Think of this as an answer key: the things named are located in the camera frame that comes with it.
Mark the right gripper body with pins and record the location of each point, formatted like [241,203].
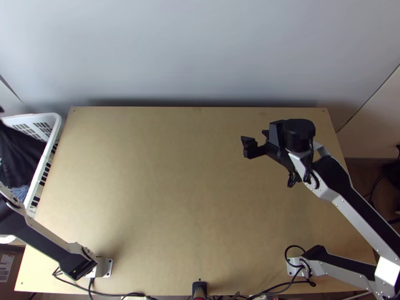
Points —
[276,151]

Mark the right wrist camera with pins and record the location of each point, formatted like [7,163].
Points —
[275,129]

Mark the white laundry basket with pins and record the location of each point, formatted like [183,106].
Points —
[43,165]

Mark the heap of clothes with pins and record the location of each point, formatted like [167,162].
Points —
[17,153]

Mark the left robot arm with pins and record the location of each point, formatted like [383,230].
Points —
[47,240]

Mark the cardboard box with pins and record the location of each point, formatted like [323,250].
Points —
[12,281]

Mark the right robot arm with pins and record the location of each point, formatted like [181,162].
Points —
[343,200]

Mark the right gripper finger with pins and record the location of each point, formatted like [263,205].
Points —
[251,142]
[250,152]

